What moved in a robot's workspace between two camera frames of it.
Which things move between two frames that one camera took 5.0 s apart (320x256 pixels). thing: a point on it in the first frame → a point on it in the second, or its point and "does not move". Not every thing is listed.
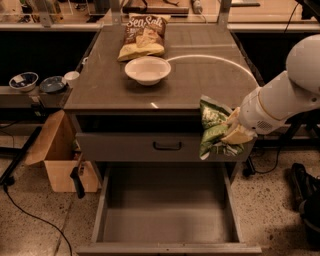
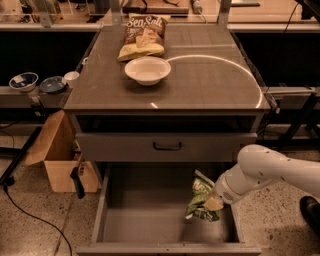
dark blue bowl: (51, 84) does not move
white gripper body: (254, 112) → (222, 190)
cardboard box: (57, 146) does not move
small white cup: (71, 77) does not move
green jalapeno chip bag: (214, 117) → (201, 187)
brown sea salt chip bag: (145, 35) does not move
